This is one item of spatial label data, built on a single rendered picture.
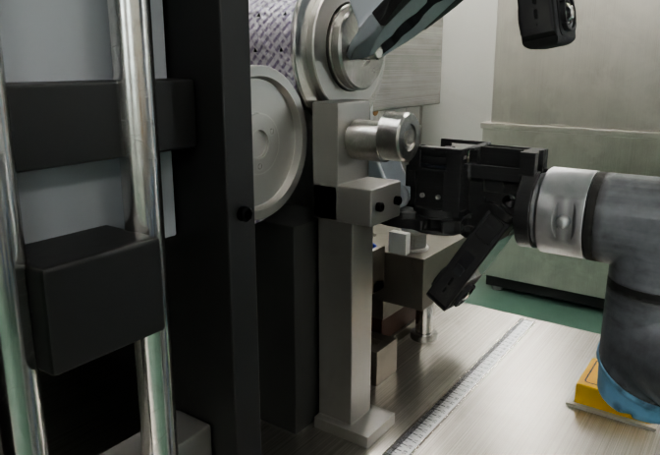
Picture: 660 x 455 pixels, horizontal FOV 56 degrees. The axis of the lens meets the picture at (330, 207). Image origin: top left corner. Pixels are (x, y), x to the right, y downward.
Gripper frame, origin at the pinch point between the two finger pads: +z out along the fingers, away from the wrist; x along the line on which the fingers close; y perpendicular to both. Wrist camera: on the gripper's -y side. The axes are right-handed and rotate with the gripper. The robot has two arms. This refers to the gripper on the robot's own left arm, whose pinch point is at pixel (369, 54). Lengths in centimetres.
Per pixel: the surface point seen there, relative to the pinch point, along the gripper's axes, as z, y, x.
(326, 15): 0.5, 4.5, 1.8
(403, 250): 15.3, -14.3, -12.2
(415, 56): 28, 24, -79
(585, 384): 7.3, -35.3, -14.7
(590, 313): 103, -76, -269
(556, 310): 115, -66, -265
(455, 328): 22.9, -25.6, -24.7
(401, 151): 1.1, -8.8, 2.8
